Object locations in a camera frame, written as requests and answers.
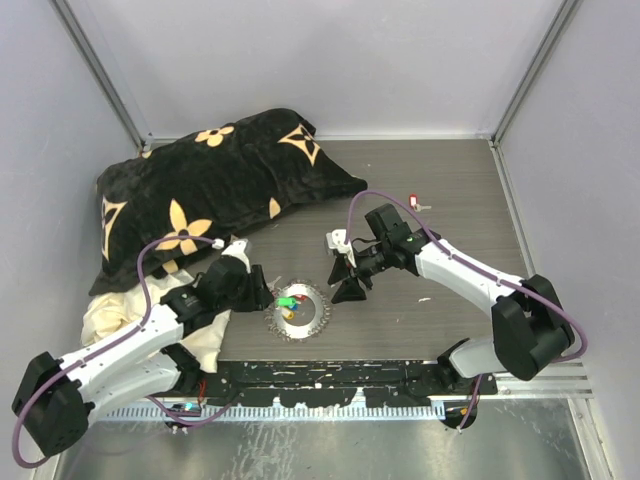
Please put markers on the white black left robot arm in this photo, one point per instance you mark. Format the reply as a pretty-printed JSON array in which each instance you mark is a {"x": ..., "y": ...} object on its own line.
[{"x": 58, "y": 399}]

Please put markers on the cream white cloth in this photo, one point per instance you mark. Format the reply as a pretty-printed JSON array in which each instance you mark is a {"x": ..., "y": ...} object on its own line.
[{"x": 109, "y": 313}]

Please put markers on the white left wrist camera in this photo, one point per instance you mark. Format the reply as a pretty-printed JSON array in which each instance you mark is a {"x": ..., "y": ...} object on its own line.
[{"x": 239, "y": 249}]

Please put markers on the blue slotted cable duct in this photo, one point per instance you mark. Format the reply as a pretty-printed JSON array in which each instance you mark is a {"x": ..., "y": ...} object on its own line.
[{"x": 357, "y": 410}]

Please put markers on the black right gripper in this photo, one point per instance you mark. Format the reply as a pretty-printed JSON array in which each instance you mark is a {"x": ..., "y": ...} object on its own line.
[{"x": 349, "y": 289}]

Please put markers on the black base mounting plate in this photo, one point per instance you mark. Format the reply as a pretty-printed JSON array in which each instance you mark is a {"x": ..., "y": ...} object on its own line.
[{"x": 393, "y": 383}]

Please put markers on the right aluminium frame post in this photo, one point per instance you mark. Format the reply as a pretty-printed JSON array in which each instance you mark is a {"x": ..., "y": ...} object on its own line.
[{"x": 551, "y": 38}]

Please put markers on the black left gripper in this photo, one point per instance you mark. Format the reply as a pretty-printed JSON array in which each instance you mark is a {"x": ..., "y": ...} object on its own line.
[{"x": 259, "y": 295}]

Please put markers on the green key tag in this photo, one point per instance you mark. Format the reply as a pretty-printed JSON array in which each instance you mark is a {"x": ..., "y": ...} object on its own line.
[{"x": 287, "y": 302}]

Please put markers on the black floral plush blanket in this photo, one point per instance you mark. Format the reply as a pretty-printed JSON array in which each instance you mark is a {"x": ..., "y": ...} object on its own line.
[{"x": 161, "y": 207}]

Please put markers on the left aluminium frame post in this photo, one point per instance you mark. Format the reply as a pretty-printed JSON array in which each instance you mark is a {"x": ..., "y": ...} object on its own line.
[{"x": 84, "y": 30}]

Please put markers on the aluminium frame post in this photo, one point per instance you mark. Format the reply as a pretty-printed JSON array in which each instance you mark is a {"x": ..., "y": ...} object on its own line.
[
  {"x": 84, "y": 30},
  {"x": 551, "y": 38}
]

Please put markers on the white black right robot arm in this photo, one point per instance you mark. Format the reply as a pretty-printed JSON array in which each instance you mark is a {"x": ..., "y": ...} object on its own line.
[{"x": 529, "y": 328}]

